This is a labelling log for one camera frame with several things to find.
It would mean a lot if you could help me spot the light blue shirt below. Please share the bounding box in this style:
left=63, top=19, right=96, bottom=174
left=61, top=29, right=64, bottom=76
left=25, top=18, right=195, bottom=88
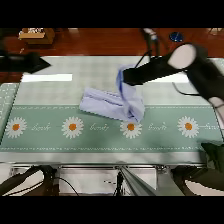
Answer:
left=79, top=64, right=147, bottom=124

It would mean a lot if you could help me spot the dark green garment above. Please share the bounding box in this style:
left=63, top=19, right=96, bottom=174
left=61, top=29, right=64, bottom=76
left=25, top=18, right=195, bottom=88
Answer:
left=200, top=142, right=224, bottom=174

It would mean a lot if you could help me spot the silver frame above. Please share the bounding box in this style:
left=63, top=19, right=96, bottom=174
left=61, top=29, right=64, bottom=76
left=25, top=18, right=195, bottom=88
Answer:
left=0, top=161, right=224, bottom=197

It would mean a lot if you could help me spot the black cable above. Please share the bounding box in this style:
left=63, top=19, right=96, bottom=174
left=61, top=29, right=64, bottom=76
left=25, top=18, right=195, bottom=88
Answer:
left=171, top=81, right=202, bottom=98
left=54, top=176, right=80, bottom=197
left=134, top=49, right=155, bottom=70

